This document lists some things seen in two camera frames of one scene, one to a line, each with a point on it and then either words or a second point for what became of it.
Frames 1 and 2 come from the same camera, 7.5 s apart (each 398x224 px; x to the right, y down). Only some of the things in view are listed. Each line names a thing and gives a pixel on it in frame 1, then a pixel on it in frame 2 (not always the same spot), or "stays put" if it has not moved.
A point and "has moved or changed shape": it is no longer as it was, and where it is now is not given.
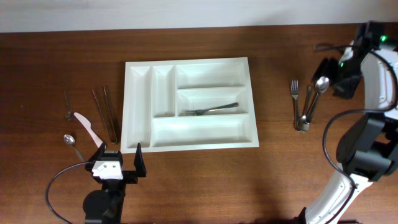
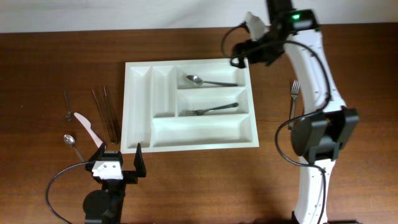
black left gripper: x=130 y=178 stays put
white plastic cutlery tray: x=157 y=93 stays put
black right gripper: x=323 y=70 -> x=241 y=52
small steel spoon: x=70 y=140 stays put
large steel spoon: x=321 y=84 has moved or changed shape
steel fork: x=199 y=112 stays put
